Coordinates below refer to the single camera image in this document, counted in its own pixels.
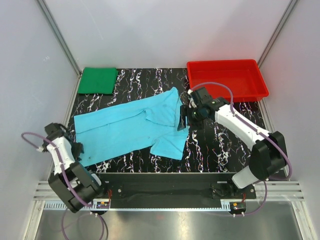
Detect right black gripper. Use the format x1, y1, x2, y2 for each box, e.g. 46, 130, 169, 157
177, 105, 205, 133

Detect light blue t shirt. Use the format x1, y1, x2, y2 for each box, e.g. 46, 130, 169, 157
74, 87, 189, 167

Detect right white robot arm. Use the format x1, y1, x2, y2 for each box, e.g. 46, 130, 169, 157
177, 96, 289, 199

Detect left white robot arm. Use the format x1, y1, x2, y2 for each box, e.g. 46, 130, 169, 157
42, 123, 108, 213

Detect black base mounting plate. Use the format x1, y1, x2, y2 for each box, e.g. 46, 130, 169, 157
97, 172, 257, 204

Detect folded green t shirt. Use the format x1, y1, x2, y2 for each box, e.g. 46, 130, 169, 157
77, 67, 118, 95

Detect red plastic tray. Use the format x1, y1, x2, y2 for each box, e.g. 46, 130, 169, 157
186, 59, 269, 103

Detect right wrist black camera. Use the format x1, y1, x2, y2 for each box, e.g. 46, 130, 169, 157
190, 87, 213, 108

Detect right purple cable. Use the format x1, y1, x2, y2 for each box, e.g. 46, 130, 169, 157
191, 81, 293, 217

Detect aluminium front rail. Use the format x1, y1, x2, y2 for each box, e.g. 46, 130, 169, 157
32, 181, 306, 213

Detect left aluminium corner post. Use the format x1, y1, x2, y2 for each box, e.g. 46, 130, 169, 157
35, 0, 82, 76

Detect aluminium corner post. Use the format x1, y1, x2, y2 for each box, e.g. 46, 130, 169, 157
35, 0, 82, 76
257, 0, 300, 68

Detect right aluminium corner post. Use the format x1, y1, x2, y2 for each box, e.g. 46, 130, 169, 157
257, 0, 300, 68

